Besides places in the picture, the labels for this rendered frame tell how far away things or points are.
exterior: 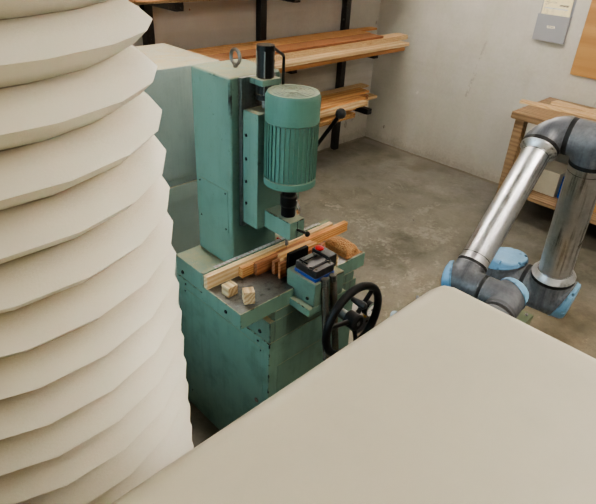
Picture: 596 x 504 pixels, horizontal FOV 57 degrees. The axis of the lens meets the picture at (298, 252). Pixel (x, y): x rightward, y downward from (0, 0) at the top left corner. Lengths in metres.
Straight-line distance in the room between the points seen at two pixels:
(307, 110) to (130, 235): 1.51
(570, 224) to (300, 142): 0.91
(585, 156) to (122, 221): 1.72
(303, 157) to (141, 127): 1.55
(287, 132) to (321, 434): 1.54
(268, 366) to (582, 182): 1.18
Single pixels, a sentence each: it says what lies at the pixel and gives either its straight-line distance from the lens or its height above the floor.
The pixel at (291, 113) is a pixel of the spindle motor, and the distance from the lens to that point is 1.69.
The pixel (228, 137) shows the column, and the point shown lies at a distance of 1.89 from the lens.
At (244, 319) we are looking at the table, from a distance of 1.74.
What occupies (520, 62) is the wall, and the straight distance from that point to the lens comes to 5.03.
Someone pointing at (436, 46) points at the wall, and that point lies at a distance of 5.40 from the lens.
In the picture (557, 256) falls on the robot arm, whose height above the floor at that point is 1.02.
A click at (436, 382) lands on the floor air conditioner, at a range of 0.24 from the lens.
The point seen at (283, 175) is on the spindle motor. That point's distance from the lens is 1.77.
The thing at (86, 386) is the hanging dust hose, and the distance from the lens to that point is 0.22.
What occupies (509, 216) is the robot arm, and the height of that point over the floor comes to 1.25.
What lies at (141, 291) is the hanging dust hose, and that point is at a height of 1.83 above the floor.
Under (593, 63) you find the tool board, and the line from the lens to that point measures 4.80.
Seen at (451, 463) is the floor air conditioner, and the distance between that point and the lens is 0.21.
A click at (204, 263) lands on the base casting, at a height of 0.80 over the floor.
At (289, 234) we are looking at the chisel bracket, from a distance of 1.89.
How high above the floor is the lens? 1.96
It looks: 31 degrees down
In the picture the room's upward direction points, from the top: 3 degrees clockwise
